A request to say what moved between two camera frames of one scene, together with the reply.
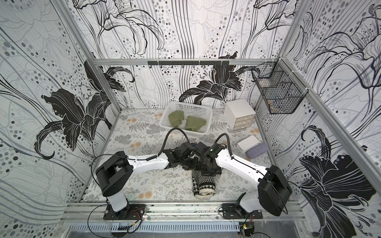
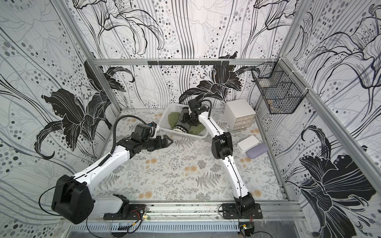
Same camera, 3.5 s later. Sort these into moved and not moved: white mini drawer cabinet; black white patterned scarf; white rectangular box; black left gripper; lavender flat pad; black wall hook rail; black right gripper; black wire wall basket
Moved: black left gripper; black white patterned scarf; black right gripper
Not moved: lavender flat pad; white rectangular box; black wire wall basket; white mini drawer cabinet; black wall hook rail
